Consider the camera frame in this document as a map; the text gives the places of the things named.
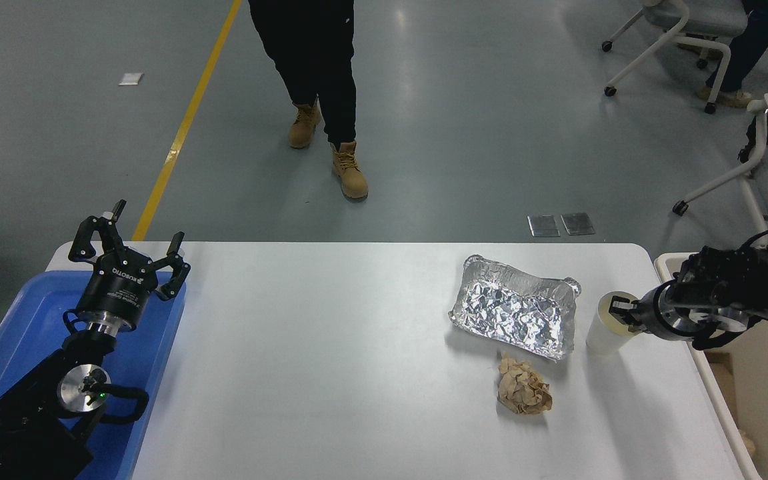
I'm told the standing person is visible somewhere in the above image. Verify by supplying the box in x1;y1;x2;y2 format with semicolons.
248;0;369;201

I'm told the white office chair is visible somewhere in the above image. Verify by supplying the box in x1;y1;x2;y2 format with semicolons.
672;40;768;253
601;0;751;115

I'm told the blue plastic tray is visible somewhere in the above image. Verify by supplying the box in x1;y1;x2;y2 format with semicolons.
0;270;188;480

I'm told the crumpled foil tray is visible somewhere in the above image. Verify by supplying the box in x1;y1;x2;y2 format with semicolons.
449;254;582;361

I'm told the silver floor plate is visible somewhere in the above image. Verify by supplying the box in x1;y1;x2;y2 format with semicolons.
560;213;595;237
527;215;561;238

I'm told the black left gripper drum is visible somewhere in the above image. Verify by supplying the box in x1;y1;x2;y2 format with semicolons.
76;248;160;332

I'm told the white paper cup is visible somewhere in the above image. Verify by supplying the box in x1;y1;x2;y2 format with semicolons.
585;291;640;356

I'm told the seated person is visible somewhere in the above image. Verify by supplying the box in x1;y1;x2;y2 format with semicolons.
696;0;768;109

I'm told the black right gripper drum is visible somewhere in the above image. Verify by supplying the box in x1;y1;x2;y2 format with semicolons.
636;283;677;337

